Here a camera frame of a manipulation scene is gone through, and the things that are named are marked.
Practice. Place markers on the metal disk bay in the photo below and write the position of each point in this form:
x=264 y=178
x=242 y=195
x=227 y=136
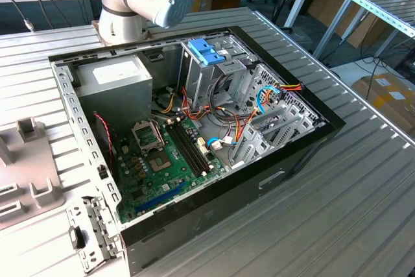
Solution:
x=256 y=147

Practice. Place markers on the white motherboard socket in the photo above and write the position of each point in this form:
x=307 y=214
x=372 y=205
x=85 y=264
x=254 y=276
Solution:
x=202 y=147

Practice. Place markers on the black RAM slot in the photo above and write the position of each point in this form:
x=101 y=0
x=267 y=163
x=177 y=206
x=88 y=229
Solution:
x=187 y=149
x=194 y=149
x=183 y=149
x=190 y=149

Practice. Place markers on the metal drive cage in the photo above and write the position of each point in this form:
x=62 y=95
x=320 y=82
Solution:
x=201 y=82

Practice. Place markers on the green motherboard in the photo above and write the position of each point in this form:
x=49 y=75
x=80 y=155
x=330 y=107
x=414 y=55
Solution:
x=181 y=176

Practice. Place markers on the CPU socket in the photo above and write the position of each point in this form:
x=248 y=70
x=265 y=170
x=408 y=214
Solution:
x=159 y=163

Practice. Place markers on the blue plastic drive latch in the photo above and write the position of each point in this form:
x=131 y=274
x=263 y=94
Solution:
x=202 y=50

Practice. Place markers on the blue expansion slot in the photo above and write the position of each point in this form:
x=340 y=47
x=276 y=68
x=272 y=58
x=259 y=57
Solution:
x=159 y=199

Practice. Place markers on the grey power supply unit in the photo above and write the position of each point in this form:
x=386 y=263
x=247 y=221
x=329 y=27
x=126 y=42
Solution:
x=116 y=95

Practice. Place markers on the open black PC case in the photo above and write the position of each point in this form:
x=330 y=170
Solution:
x=227 y=218

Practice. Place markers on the small black case clip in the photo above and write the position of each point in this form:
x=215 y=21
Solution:
x=103 y=171

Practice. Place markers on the black case lock tab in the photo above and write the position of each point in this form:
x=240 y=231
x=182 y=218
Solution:
x=76 y=237

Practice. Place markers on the large brown cardboard box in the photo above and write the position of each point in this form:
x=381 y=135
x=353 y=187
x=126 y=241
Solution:
x=382 y=105

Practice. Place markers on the grey parts rack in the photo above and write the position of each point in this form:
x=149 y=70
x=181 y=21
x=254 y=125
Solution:
x=29 y=160

